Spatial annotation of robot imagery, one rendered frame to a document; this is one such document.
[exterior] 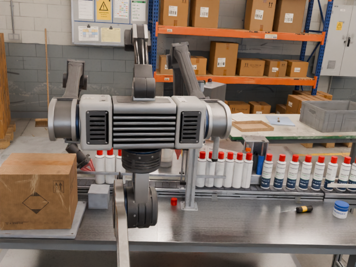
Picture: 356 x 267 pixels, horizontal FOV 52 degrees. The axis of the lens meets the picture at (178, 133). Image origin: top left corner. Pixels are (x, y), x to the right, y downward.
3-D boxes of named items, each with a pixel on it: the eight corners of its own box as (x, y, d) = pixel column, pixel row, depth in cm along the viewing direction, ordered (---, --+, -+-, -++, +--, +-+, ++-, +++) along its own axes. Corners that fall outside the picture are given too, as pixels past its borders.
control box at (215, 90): (223, 119, 189) (227, 83, 183) (208, 126, 175) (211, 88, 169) (205, 116, 194) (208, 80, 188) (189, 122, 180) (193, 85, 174)
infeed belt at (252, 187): (316, 192, 216) (318, 186, 214) (322, 198, 208) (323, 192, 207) (32, 183, 204) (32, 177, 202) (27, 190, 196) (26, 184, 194)
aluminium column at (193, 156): (192, 204, 195) (203, 80, 174) (193, 208, 191) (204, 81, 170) (184, 203, 195) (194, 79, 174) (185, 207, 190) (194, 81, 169)
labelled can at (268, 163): (267, 185, 211) (272, 152, 204) (270, 189, 206) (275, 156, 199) (258, 185, 210) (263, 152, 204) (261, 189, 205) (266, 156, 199)
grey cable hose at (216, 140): (216, 159, 192) (221, 121, 185) (217, 162, 189) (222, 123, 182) (210, 159, 192) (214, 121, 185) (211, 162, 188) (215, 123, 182)
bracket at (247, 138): (263, 136, 214) (264, 135, 214) (269, 143, 204) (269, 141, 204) (241, 135, 213) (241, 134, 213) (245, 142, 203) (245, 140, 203)
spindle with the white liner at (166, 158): (171, 162, 235) (174, 117, 226) (172, 167, 227) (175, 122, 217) (158, 161, 234) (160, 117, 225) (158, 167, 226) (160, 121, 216)
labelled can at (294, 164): (292, 186, 212) (298, 153, 205) (295, 190, 207) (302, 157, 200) (284, 186, 211) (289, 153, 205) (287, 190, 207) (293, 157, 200)
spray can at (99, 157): (105, 180, 204) (105, 146, 197) (104, 185, 199) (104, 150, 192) (96, 180, 203) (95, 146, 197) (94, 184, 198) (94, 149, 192)
